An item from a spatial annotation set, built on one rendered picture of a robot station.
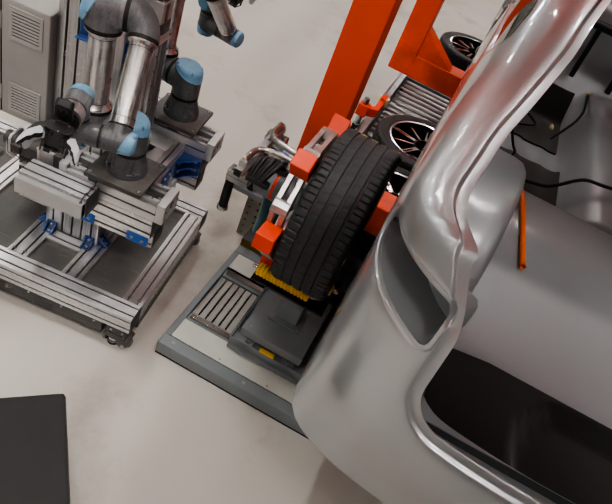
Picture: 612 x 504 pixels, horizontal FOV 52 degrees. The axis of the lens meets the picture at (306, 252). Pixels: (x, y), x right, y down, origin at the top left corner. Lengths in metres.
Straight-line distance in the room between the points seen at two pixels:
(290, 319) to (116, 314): 0.75
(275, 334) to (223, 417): 0.42
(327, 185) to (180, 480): 1.26
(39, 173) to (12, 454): 0.97
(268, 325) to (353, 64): 1.18
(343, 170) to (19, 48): 1.23
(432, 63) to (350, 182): 2.61
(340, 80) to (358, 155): 0.58
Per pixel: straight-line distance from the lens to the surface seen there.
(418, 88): 5.31
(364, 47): 2.66
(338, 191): 2.15
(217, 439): 2.69
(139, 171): 2.36
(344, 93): 2.75
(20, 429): 2.25
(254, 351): 2.79
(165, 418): 2.70
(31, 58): 2.53
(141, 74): 2.04
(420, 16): 4.61
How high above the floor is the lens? 2.30
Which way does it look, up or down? 40 degrees down
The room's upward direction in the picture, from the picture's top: 24 degrees clockwise
